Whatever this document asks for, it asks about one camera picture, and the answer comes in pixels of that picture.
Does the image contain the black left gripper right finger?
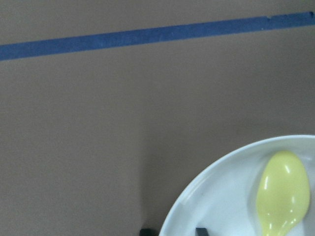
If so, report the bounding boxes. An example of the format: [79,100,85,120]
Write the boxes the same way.
[195,228,209,236]

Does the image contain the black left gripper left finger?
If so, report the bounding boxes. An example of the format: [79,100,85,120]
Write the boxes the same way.
[139,228,158,236]

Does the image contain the white round plate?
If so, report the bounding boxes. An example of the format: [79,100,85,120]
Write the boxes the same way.
[160,135,315,236]

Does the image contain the yellow plastic spoon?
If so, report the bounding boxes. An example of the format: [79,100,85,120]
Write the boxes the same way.
[256,150,311,236]

